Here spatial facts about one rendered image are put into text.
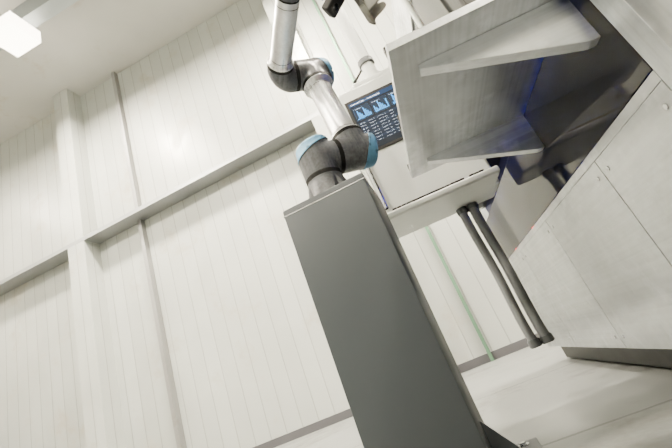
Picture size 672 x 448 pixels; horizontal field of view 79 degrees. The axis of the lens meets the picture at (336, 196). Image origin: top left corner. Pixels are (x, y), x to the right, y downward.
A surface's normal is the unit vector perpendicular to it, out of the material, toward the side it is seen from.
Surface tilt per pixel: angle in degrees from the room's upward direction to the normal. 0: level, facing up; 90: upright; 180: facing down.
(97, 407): 90
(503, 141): 90
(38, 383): 90
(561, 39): 90
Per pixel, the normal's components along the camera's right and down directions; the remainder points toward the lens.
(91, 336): -0.30, -0.30
